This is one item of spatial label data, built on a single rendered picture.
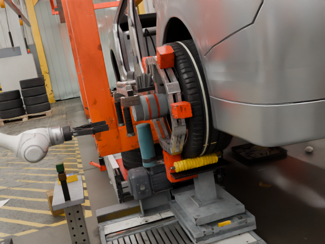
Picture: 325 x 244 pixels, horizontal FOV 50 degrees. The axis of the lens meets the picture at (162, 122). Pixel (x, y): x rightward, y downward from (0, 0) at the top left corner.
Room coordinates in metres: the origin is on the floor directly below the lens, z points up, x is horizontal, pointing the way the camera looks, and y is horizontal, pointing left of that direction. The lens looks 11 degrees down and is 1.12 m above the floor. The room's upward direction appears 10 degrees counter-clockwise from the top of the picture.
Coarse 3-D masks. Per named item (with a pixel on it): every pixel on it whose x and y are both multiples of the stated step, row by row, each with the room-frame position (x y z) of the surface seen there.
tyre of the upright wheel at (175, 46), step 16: (176, 48) 1.83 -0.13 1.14; (192, 48) 1.82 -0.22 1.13; (176, 64) 1.77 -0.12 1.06; (192, 64) 1.73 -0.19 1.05; (192, 80) 1.68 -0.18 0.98; (192, 96) 1.66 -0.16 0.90; (208, 96) 1.68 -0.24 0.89; (192, 112) 1.66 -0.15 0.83; (208, 112) 1.67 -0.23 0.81; (192, 128) 1.68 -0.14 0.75; (208, 128) 1.69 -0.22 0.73; (192, 144) 1.73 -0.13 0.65; (208, 144) 1.76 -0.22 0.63; (224, 144) 1.81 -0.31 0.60
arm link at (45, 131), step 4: (40, 128) 1.64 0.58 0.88; (44, 128) 1.64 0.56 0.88; (48, 128) 1.64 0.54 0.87; (24, 132) 1.61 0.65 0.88; (28, 132) 1.60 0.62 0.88; (32, 132) 1.58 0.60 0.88; (36, 132) 1.58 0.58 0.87; (40, 132) 1.58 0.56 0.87; (44, 132) 1.60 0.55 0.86; (48, 132) 1.62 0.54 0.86; (44, 136) 1.57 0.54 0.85; (48, 136) 1.61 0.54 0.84; (48, 140) 1.60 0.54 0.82; (48, 144) 1.59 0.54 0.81
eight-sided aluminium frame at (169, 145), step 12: (168, 72) 1.79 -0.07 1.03; (168, 84) 1.71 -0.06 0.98; (168, 96) 1.70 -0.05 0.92; (180, 96) 1.70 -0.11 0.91; (156, 120) 2.17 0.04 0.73; (180, 120) 1.71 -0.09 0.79; (156, 132) 2.12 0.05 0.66; (180, 132) 1.70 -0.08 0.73; (168, 144) 1.94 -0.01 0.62; (180, 144) 1.79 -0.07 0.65
